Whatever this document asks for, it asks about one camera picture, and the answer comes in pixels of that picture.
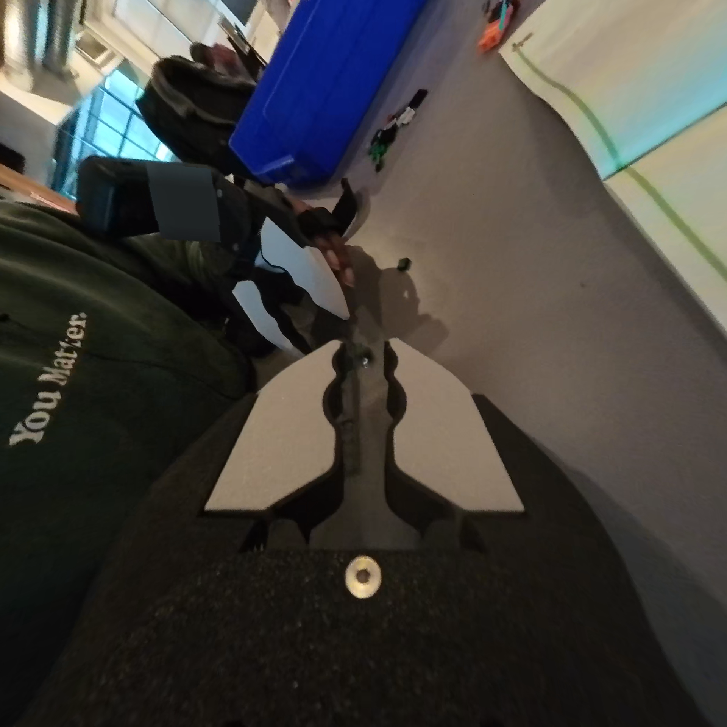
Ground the grey toy brick baseplate build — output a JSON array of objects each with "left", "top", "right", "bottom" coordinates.
[{"left": 284, "top": 295, "right": 378, "bottom": 484}]

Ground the person's left hand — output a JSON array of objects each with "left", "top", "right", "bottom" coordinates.
[{"left": 285, "top": 196, "right": 359, "bottom": 289}]

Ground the black backpack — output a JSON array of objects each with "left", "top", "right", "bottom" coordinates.
[{"left": 135, "top": 42, "right": 268, "bottom": 171}]

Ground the person's left forearm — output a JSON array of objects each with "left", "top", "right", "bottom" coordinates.
[{"left": 122, "top": 230, "right": 256, "bottom": 342}]

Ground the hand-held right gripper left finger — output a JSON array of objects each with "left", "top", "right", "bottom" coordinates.
[{"left": 203, "top": 341, "right": 347, "bottom": 537}]

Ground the orange toy brick vehicle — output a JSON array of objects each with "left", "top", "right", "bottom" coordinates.
[{"left": 477, "top": 0, "right": 520, "bottom": 52}]

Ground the pile of small toy bricks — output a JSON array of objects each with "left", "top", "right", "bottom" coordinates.
[{"left": 368, "top": 88, "right": 429, "bottom": 171}]

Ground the blue plastic bin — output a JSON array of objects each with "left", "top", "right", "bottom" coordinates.
[{"left": 228, "top": 0, "right": 429, "bottom": 188}]

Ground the grey desk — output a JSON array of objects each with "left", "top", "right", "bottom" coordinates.
[{"left": 250, "top": 0, "right": 727, "bottom": 654}]

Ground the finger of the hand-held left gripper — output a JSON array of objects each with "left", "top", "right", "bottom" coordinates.
[
  {"left": 231, "top": 281, "right": 310, "bottom": 357},
  {"left": 256, "top": 217, "right": 351, "bottom": 320}
]

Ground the person's dark green sweatshirt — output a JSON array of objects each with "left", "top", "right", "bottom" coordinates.
[{"left": 0, "top": 196, "right": 256, "bottom": 722}]

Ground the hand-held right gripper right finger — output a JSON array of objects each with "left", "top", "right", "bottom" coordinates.
[{"left": 383, "top": 338, "right": 526, "bottom": 537}]

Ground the open instruction booklet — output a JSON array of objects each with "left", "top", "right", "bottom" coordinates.
[{"left": 500, "top": 0, "right": 727, "bottom": 356}]

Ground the window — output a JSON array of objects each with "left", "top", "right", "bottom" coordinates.
[{"left": 51, "top": 68, "right": 171, "bottom": 194}]

